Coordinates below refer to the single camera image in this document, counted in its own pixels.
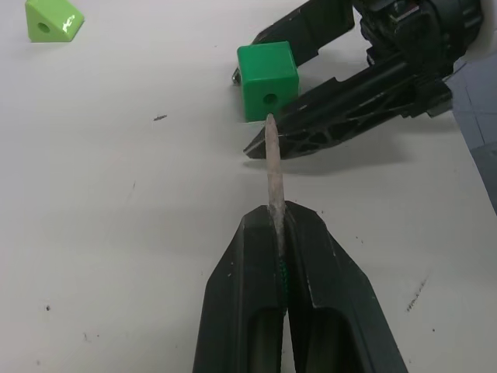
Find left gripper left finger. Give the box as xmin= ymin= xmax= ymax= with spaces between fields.
xmin=192 ymin=204 xmax=287 ymax=373

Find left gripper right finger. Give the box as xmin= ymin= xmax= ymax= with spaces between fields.
xmin=283 ymin=200 xmax=409 ymax=373

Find dark green cube block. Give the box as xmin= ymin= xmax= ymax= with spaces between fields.
xmin=236 ymin=41 xmax=301 ymax=123

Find light green triangular block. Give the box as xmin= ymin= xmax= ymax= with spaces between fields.
xmin=25 ymin=0 xmax=85 ymax=43

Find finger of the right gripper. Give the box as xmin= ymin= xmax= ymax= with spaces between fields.
xmin=231 ymin=0 xmax=356 ymax=84
xmin=243 ymin=52 xmax=454 ymax=160

